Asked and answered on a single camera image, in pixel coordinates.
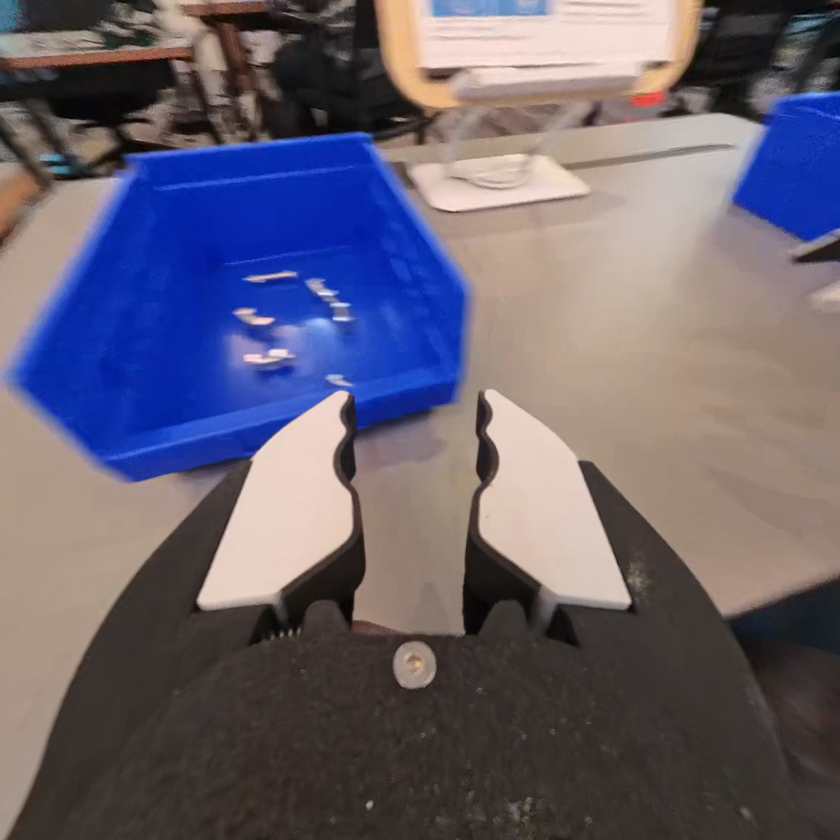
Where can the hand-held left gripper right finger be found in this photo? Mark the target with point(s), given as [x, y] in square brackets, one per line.
[544, 518]

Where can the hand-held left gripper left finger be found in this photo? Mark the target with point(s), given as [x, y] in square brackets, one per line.
[282, 512]

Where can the printed instruction sheet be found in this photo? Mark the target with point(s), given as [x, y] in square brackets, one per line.
[544, 36]

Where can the grey desk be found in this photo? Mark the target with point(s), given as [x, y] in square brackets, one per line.
[590, 361]

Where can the pile of steel bolts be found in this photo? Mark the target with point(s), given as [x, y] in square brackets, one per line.
[262, 358]

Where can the wooden document stand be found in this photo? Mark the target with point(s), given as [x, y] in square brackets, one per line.
[499, 184]

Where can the blue plastic bin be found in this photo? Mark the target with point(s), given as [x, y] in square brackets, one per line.
[794, 170]
[164, 295]

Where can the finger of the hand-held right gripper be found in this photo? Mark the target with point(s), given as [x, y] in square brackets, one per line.
[828, 296]
[820, 253]

